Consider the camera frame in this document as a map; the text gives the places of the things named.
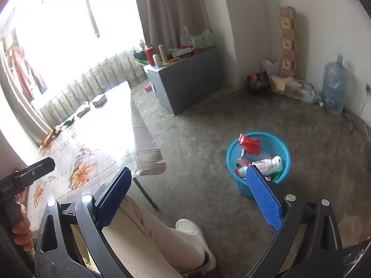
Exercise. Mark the right grey curtain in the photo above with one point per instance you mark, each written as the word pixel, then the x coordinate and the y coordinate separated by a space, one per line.
pixel 163 20

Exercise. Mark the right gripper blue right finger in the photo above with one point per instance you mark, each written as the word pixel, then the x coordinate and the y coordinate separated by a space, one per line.
pixel 265 198

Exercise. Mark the white strawberry milk bottle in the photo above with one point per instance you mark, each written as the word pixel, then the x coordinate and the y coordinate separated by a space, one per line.
pixel 266 166

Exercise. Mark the red thermos bottle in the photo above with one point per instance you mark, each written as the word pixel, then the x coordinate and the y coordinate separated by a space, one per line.
pixel 150 52

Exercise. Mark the hanging pink clothes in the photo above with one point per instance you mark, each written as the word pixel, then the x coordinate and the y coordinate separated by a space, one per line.
pixel 27 77

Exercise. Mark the small white box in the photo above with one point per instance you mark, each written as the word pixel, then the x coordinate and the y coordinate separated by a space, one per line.
pixel 99 100

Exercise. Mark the grey curtain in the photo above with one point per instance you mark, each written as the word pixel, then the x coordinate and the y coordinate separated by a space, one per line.
pixel 163 20
pixel 31 122

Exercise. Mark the large clear water jug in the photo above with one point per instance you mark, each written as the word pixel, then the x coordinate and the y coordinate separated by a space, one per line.
pixel 335 82

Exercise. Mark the green plastic basket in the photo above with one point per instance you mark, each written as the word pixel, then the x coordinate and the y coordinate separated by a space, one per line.
pixel 202 41

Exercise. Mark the tall patterned cardboard box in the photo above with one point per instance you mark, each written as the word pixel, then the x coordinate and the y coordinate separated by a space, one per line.
pixel 288 24

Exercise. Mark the white sneaker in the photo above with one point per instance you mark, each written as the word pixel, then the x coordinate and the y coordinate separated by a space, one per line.
pixel 189 227

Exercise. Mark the left grey curtain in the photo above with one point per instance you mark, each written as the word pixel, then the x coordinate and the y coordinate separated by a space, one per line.
pixel 31 122

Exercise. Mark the yellow snack wrapper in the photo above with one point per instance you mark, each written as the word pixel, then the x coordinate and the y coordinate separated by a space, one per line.
pixel 83 109

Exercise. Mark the red plastic wrapper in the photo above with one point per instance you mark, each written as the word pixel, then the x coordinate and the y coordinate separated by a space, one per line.
pixel 249 145

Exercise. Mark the green candy wrapper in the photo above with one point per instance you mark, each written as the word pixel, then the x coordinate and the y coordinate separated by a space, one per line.
pixel 69 122

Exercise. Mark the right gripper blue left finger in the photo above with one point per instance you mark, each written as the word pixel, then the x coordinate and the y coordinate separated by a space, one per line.
pixel 109 197

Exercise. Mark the grey storage cabinet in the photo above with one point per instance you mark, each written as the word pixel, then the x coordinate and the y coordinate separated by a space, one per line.
pixel 181 84

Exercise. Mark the cardboard tube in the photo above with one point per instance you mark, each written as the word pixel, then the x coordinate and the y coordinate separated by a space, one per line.
pixel 163 54

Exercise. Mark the person's left hand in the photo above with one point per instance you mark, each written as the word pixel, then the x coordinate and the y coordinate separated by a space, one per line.
pixel 23 235

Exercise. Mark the dark snack box on floor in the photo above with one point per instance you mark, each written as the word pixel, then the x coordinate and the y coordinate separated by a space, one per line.
pixel 258 82

